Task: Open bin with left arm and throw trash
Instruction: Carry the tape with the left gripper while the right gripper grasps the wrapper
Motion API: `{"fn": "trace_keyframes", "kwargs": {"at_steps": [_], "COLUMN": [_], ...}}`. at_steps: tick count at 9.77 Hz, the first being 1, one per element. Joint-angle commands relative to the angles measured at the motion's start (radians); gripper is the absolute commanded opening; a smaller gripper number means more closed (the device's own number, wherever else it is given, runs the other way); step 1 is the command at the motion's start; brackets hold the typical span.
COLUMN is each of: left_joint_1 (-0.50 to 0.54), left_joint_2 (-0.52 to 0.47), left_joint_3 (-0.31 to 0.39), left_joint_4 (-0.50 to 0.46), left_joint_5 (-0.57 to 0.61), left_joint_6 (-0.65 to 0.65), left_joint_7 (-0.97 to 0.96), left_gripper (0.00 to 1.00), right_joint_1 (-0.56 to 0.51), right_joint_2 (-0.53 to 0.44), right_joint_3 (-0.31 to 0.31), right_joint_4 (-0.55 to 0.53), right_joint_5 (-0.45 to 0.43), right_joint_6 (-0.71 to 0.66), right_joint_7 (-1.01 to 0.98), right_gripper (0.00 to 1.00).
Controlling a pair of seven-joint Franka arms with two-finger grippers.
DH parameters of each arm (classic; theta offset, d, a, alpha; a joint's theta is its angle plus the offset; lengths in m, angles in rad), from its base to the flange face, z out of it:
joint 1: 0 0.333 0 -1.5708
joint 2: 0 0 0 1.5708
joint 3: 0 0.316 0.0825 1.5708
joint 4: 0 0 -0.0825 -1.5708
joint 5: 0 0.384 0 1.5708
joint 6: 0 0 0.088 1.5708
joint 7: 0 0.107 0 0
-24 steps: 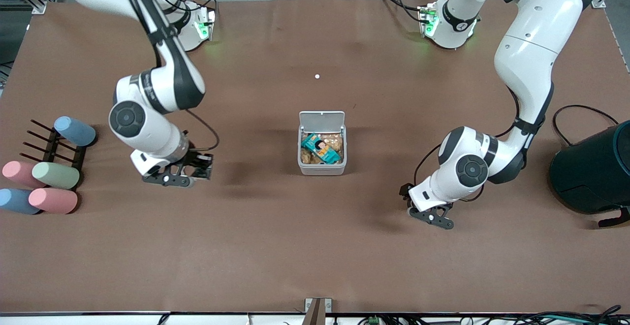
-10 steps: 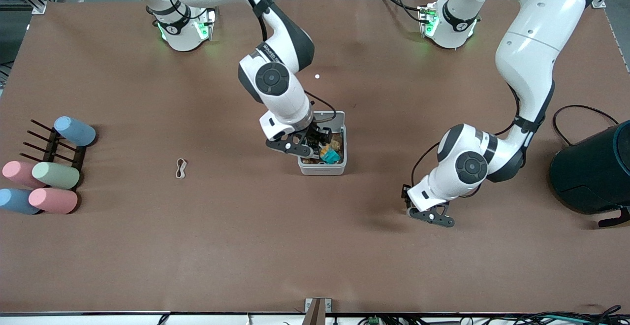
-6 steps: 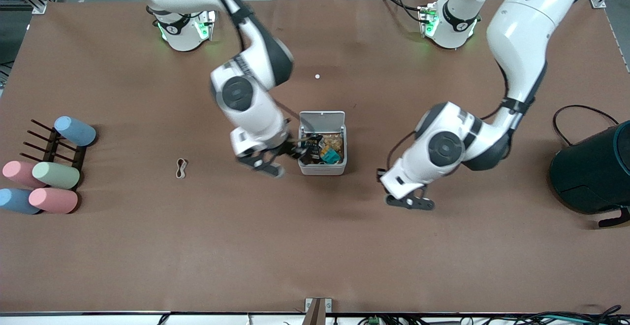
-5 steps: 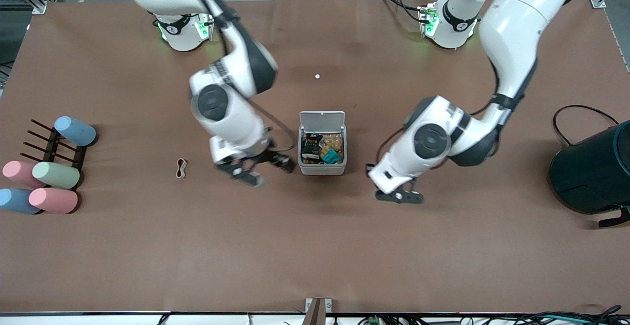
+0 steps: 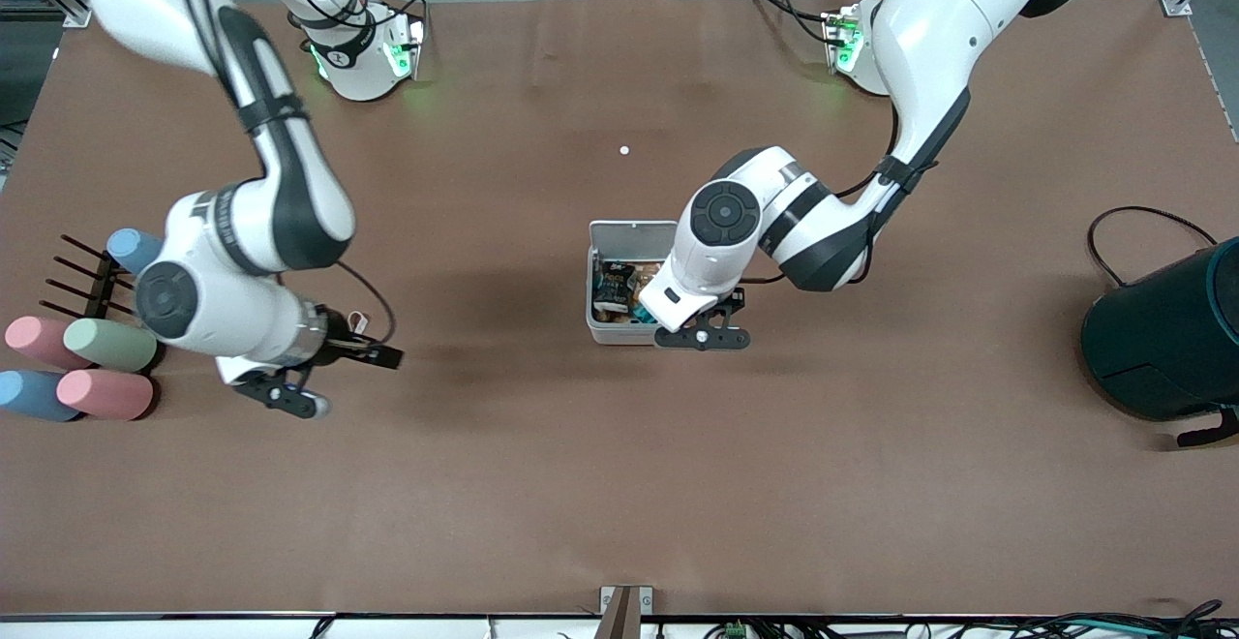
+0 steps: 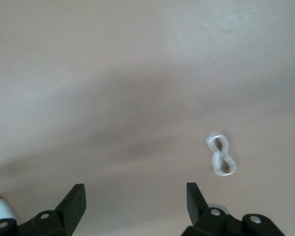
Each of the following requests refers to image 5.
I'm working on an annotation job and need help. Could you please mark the grey storage box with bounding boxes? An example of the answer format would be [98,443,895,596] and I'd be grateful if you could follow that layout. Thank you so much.
[586,220,680,347]

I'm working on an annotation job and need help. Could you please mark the black printed snack wrapper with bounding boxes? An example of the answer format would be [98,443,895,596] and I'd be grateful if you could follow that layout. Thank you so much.
[597,261,637,303]

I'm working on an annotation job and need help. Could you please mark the pink plastic cup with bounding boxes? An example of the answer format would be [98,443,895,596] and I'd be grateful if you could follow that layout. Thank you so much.
[55,368,155,422]
[4,316,93,371]

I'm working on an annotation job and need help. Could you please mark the green plastic cup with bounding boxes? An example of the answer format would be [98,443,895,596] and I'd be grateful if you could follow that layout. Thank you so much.
[62,318,159,374]

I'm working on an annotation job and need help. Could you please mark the brown table cover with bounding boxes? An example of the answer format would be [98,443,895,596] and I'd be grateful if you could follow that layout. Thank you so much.
[0,0,1239,618]

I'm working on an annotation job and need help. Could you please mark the dark wooden cup rack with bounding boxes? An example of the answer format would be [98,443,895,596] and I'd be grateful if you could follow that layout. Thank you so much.
[37,234,167,374]

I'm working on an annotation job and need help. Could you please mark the blue plastic cup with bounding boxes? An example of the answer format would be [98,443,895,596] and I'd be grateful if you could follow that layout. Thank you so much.
[105,228,166,277]
[0,369,83,424]

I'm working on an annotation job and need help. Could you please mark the dark teal cylindrical device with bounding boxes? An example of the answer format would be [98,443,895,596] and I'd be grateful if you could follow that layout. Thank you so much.
[1080,235,1239,424]

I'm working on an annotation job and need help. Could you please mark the black stand foot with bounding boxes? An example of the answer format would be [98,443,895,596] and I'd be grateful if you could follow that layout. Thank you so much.
[1176,407,1239,448]

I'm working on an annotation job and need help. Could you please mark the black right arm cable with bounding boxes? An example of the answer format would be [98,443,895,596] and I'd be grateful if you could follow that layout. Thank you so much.
[169,0,398,345]

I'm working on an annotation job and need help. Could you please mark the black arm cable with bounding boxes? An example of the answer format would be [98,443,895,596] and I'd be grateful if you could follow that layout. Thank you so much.
[740,102,942,287]
[169,0,398,345]

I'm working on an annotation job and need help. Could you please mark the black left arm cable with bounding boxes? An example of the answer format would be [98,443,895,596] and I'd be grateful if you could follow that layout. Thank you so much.
[740,102,942,287]

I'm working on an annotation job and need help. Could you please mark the metal table edge bracket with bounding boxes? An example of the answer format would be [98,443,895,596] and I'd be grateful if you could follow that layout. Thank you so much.
[598,585,655,639]

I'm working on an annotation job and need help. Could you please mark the black base cable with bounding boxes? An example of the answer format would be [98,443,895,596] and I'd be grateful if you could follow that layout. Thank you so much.
[373,0,429,40]
[742,0,835,45]

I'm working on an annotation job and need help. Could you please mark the thin black device cable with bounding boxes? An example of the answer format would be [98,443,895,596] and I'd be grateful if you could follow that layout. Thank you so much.
[1086,205,1219,289]

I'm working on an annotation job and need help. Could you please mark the black cable bundle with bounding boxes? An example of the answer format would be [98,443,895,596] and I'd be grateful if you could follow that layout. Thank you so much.
[968,600,1239,639]

